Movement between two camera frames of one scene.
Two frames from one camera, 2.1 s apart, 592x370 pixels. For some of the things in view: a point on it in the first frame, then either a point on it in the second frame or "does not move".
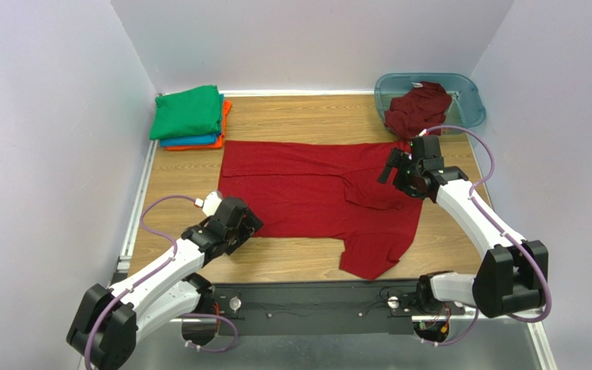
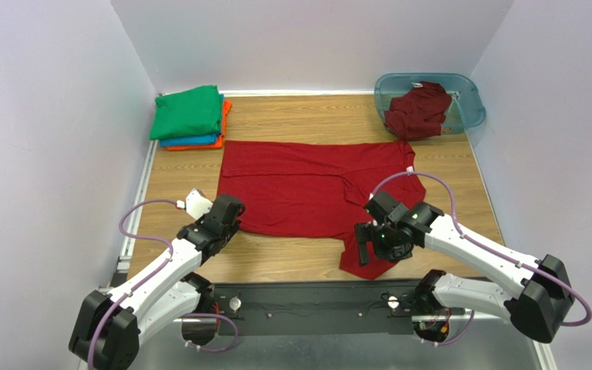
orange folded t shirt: (220, 142) does not move
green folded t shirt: (190, 112) does not move
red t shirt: (311, 189) does not move
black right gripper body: (395, 167) to (362, 243)
